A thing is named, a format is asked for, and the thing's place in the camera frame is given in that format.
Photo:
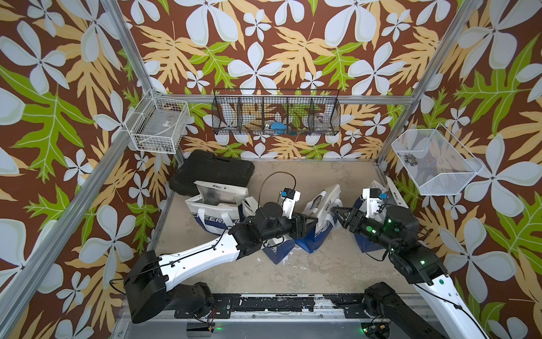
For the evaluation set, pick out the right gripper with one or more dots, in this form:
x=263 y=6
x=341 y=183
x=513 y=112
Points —
x=354 y=220

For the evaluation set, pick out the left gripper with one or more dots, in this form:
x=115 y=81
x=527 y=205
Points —
x=300 y=231

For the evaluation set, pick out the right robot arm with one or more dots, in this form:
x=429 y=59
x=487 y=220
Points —
x=398 y=235

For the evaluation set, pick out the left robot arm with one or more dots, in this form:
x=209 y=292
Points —
x=157 y=283

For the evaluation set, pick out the small dark object in mesh basket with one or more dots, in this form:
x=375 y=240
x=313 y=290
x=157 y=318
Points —
x=411 y=160

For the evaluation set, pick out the blue object in basket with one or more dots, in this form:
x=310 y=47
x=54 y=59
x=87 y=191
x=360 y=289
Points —
x=278 y=128

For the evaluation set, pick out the white mesh basket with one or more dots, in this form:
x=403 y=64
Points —
x=445 y=165

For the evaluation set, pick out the black plastic tool case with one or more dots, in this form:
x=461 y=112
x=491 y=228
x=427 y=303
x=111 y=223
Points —
x=209 y=167

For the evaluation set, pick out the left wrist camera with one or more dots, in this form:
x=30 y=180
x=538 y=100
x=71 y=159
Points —
x=288 y=199

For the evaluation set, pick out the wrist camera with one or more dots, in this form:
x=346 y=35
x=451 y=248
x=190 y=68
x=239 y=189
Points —
x=288 y=199
x=375 y=201

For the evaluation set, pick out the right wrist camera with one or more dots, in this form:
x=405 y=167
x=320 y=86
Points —
x=375 y=201

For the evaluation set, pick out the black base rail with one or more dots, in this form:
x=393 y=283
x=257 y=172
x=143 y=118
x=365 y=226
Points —
x=222 y=306

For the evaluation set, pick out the black wire basket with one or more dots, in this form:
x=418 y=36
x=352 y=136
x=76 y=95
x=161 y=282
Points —
x=254 y=110

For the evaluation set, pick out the white wire basket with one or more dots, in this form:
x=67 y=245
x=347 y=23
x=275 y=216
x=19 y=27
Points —
x=157 y=123

